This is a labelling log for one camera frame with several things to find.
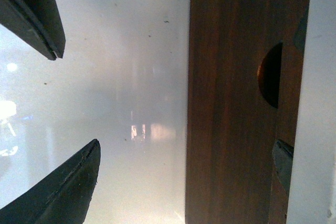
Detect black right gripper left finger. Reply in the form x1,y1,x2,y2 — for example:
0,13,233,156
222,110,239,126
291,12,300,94
1,0,65,60

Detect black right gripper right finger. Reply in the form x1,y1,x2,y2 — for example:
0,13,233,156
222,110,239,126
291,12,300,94
1,139,101,223

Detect wooden drawer with front panel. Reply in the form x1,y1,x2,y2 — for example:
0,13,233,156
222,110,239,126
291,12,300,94
207,0,309,223

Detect dark wooden drawer cabinet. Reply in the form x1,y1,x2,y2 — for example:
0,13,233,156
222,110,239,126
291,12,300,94
185,0,222,223

